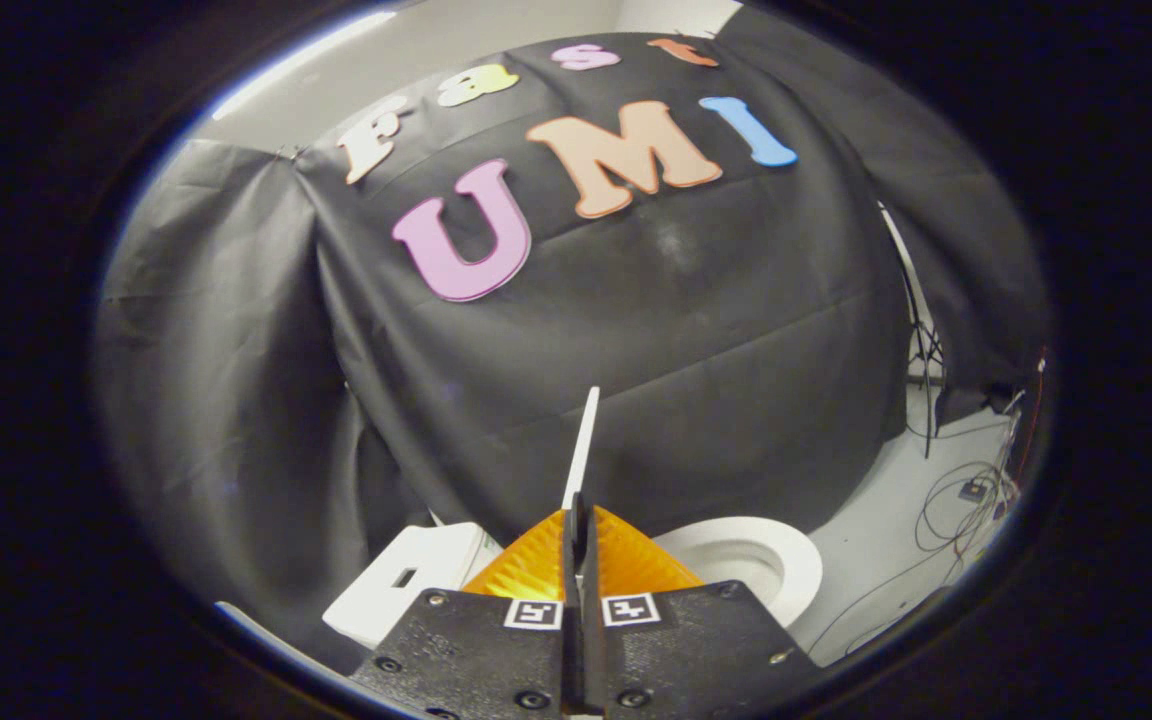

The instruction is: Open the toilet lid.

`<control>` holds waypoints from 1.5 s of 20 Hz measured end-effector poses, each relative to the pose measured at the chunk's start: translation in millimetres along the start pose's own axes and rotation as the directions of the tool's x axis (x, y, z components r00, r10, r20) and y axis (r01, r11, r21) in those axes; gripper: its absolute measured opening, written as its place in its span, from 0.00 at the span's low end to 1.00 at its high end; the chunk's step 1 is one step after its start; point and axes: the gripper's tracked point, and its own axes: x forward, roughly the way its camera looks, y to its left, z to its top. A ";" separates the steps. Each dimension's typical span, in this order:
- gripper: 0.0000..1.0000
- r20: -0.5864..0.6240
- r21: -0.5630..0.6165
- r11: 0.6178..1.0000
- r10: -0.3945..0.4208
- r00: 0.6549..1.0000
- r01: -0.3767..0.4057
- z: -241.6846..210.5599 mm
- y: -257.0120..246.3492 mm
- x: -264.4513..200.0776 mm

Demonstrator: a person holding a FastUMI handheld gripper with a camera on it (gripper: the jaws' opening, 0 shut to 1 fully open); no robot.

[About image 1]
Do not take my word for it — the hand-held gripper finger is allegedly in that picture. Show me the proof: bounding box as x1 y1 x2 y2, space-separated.
581 505 827 716
349 495 582 720

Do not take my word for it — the white toilet lid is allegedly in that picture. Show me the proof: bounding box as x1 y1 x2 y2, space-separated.
561 387 601 511

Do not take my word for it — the white toilet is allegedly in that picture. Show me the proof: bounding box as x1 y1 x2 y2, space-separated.
323 515 824 651

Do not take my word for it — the black backdrop cloth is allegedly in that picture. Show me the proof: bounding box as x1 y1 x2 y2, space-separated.
91 5 1052 671

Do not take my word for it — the black tripod stand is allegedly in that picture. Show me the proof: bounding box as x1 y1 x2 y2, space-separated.
879 205 947 459

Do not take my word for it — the tangle of black floor cables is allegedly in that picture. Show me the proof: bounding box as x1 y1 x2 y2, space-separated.
806 400 1027 661

